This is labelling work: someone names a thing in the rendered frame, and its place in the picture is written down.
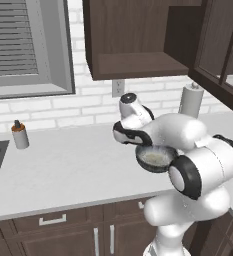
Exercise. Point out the dark wood glass cabinet door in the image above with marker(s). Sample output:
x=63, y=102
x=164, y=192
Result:
x=218, y=43

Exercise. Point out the grey window blind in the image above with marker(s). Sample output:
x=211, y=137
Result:
x=11, y=36

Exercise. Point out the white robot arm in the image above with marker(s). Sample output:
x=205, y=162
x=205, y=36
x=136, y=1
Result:
x=194, y=163

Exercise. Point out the dark wood open wall cabinet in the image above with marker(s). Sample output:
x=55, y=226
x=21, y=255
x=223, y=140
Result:
x=134, y=36

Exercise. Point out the dark wood base cabinet door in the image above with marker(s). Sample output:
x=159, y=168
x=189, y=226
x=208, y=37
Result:
x=61, y=243
x=131, y=238

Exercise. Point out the grey framed window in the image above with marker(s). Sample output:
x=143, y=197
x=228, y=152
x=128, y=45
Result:
x=53, y=50

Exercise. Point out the wide dark wood drawer front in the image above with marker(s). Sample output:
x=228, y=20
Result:
x=81, y=216

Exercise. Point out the grey wall outlet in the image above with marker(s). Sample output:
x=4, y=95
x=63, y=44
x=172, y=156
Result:
x=118, y=88

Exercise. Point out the white paper towel roll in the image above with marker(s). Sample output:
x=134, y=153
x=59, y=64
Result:
x=190, y=101

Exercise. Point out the dark bowl with pale inside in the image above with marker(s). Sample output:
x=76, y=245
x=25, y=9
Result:
x=153, y=159

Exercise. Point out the dark wood corner base cabinet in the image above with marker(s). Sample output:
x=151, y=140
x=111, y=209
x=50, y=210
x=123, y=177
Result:
x=223, y=238

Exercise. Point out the narrow dark wood drawer front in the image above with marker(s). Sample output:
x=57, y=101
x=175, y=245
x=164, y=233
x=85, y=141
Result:
x=123, y=209

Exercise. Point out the grey soap dispenser bottle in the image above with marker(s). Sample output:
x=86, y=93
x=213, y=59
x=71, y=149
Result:
x=20, y=137

